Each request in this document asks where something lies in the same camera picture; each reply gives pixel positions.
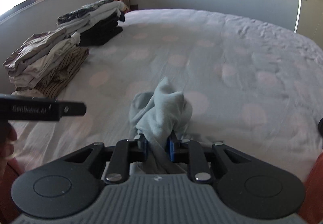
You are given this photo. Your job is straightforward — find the person's left hand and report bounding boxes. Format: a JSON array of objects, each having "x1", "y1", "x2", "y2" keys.
[{"x1": 0, "y1": 122, "x2": 17, "y2": 180}]

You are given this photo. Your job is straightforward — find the far folded clothes stack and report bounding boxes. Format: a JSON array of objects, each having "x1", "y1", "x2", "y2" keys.
[{"x1": 56, "y1": 0, "x2": 128, "y2": 47}]

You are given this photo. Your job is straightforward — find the polka dot bed sheet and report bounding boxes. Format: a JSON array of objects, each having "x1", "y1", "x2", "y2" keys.
[{"x1": 14, "y1": 9, "x2": 322, "y2": 180}]

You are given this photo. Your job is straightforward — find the light blue garment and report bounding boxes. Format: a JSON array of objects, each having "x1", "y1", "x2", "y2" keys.
[{"x1": 129, "y1": 77, "x2": 193, "y2": 174}]

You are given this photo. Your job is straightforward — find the folded clothes stack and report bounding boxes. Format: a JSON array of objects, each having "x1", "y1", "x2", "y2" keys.
[
  {"x1": 3, "y1": 28, "x2": 89, "y2": 99},
  {"x1": 56, "y1": 0, "x2": 128, "y2": 47}
]

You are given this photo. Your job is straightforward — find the near folded clothes stack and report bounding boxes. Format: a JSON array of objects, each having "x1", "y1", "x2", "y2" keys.
[{"x1": 3, "y1": 28, "x2": 89, "y2": 99}]

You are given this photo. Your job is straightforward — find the white door with handle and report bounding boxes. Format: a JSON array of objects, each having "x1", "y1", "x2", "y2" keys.
[{"x1": 295, "y1": 0, "x2": 322, "y2": 47}]

